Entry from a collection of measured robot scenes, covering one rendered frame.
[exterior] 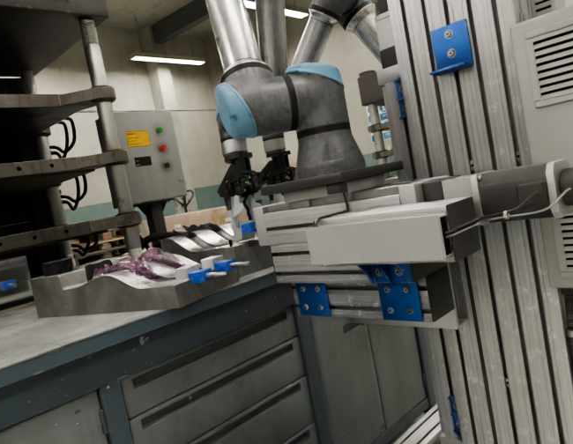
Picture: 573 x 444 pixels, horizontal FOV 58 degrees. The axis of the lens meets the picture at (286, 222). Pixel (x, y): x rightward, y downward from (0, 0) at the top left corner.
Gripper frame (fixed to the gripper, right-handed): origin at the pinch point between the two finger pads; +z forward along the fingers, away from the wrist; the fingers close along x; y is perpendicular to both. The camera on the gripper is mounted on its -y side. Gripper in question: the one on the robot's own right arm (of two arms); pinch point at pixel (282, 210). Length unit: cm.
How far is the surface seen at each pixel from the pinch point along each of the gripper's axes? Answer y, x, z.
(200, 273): 27, -57, 9
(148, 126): -72, -1, -45
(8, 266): -66, -71, 1
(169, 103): -669, 428, -196
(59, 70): -685, 245, -256
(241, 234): 13.7, -31.6, 3.4
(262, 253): 14.4, -25.9, 10.2
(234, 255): 14.3, -36.1, 8.4
